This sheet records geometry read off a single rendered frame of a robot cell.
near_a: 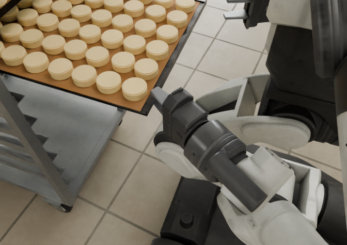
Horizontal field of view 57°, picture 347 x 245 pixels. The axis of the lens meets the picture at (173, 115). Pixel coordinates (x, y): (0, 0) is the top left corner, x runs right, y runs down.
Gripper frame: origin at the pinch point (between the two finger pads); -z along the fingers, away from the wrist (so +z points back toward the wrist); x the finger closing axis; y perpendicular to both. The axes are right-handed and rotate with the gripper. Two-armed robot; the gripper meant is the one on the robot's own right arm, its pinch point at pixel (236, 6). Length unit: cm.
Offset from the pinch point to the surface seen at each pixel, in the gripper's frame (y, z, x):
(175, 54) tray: 14.2, -18.3, -0.8
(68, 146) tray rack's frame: -8, -58, -63
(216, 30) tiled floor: -89, 26, -78
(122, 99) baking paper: 25.6, -31.2, -0.7
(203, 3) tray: -4.0, -7.8, -0.8
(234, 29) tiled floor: -88, 38, -78
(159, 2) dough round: -3.5, -19.4, 1.1
